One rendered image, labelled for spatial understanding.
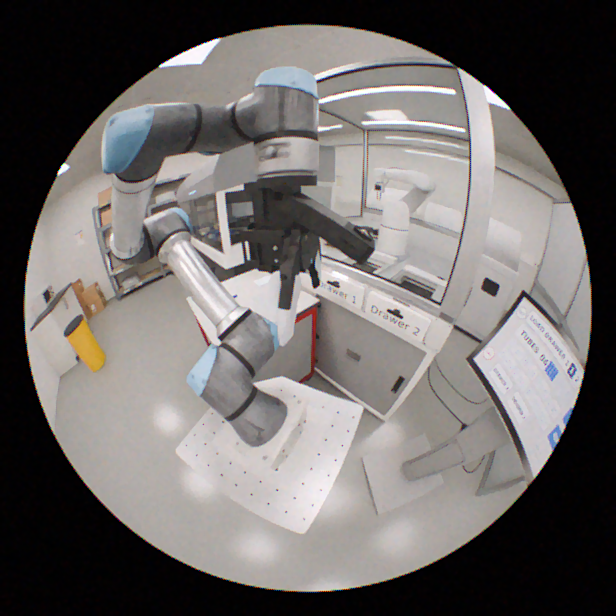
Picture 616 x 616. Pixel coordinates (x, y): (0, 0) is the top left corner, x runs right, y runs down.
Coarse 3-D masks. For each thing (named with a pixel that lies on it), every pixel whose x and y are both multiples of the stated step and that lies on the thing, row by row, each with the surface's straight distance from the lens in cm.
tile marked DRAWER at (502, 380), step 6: (498, 366) 63; (492, 372) 63; (498, 372) 63; (504, 372) 63; (492, 378) 63; (498, 378) 63; (504, 378) 63; (510, 378) 63; (498, 384) 62; (504, 384) 62; (510, 384) 63; (504, 390) 62
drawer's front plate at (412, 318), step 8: (368, 296) 84; (376, 296) 82; (368, 304) 85; (376, 304) 83; (384, 304) 81; (392, 304) 80; (400, 304) 80; (368, 312) 87; (384, 312) 83; (408, 312) 78; (416, 312) 78; (384, 320) 85; (400, 320) 81; (408, 320) 80; (416, 320) 78; (424, 320) 77; (400, 328) 83; (408, 328) 82; (416, 328) 80; (424, 328) 79; (416, 336) 82; (424, 336) 82
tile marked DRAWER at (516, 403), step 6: (516, 390) 63; (510, 396) 62; (516, 396) 63; (510, 402) 62; (516, 402) 63; (522, 402) 63; (510, 408) 62; (516, 408) 63; (522, 408) 63; (528, 408) 63; (516, 414) 63; (522, 414) 63; (528, 414) 63; (516, 420) 63; (522, 420) 63
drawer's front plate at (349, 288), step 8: (328, 272) 95; (336, 280) 91; (344, 280) 89; (320, 288) 101; (336, 288) 93; (344, 288) 90; (352, 288) 87; (360, 288) 84; (336, 296) 95; (344, 296) 92; (352, 296) 89; (360, 296) 86; (352, 304) 91; (360, 304) 88
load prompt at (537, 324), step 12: (528, 324) 68; (540, 324) 69; (540, 336) 68; (552, 336) 69; (552, 348) 68; (564, 348) 69; (564, 360) 69; (564, 372) 68; (576, 372) 70; (576, 384) 70
